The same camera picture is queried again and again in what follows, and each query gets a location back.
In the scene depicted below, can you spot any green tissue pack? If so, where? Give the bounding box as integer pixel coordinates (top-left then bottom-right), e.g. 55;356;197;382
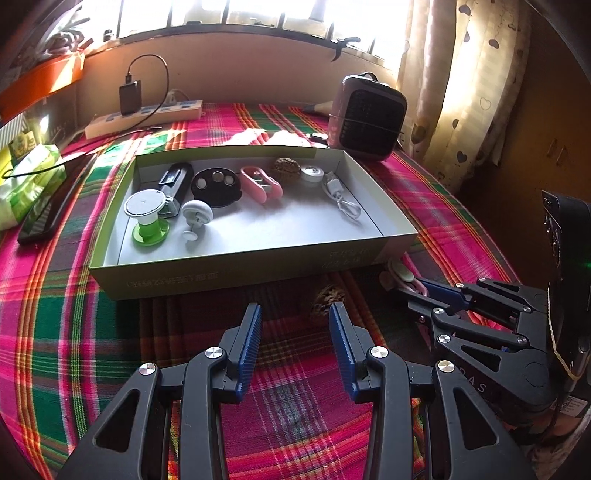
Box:
0;144;66;230

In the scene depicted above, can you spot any black smartphone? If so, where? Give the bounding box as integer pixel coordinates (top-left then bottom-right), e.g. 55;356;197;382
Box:
17;152;99;244

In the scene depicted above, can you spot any green white cardboard box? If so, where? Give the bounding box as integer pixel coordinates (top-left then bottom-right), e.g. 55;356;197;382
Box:
89;145;419;301

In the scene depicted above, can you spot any white power strip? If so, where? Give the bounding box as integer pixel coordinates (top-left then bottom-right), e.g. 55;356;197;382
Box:
85;99;204;139

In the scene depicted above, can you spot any window with metal bars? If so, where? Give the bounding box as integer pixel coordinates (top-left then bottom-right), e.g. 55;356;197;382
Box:
115;0;411;70

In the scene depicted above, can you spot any heart-patterned curtain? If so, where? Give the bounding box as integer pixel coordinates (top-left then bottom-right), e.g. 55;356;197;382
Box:
397;0;532;192

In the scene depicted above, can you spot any black charging cable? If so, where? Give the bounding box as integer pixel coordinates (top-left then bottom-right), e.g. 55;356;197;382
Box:
2;54;169;180

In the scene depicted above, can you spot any grey desktop heater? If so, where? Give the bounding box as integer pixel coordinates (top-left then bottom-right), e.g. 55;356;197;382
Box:
327;73;408;161

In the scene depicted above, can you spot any brown walnut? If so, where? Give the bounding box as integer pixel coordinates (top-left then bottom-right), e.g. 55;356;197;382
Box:
309;284;347;320
272;158;302;182

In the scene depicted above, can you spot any black window clip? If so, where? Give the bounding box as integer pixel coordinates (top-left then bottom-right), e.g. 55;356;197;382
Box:
331;37;361;62

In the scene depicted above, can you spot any pink clip with grey pad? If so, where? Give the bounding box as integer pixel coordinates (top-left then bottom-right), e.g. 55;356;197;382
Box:
379;258;428;298

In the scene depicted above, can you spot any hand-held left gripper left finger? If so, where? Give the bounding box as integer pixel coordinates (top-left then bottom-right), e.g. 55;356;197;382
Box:
58;303;263;480

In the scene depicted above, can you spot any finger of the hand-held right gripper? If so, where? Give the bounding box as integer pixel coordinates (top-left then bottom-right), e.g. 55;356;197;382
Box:
418;278;548;330
406;298;529;367

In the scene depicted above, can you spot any white mushroom-shaped knob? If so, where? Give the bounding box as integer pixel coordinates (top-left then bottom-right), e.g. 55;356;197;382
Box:
181;199;214;244

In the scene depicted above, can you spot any potted plant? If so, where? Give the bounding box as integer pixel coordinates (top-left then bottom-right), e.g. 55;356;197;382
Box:
44;11;93;58

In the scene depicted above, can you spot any orange tray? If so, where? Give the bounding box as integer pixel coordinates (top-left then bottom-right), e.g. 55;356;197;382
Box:
0;52;86;121

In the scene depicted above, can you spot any black charger adapter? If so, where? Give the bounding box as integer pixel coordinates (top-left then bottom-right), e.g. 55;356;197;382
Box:
119;80;141;116

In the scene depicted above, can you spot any green spool with white top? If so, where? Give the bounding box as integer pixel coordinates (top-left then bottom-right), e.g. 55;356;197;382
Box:
124;190;171;246

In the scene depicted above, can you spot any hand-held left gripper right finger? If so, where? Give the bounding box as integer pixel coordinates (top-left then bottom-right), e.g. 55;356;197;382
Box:
329;302;536;480

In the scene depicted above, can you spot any black round disc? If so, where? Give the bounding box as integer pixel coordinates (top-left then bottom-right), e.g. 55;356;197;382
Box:
191;168;244;208

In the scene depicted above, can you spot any green printed packet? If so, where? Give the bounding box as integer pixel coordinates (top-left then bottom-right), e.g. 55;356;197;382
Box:
8;131;38;158

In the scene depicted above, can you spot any wooden cabinet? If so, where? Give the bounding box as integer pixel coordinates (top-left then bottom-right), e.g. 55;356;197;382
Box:
457;14;591;241

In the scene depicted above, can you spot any white usb cable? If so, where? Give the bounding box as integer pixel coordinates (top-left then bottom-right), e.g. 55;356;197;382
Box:
322;172;363;224

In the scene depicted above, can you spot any black bike light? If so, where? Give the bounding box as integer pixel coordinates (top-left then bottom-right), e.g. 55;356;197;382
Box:
158;162;195;219

